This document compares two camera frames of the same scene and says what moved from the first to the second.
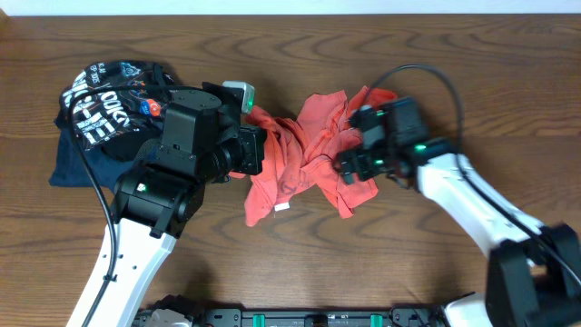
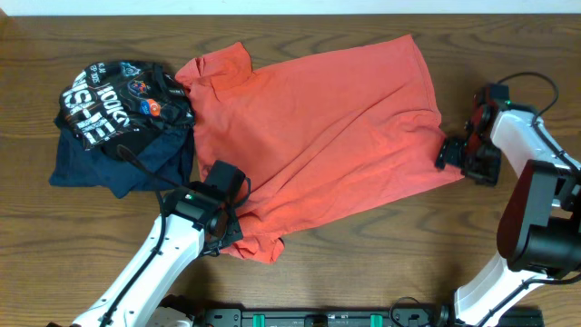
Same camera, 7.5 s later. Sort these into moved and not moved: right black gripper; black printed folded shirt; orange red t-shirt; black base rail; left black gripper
Moved: right black gripper; orange red t-shirt; left black gripper
Not moved: black base rail; black printed folded shirt
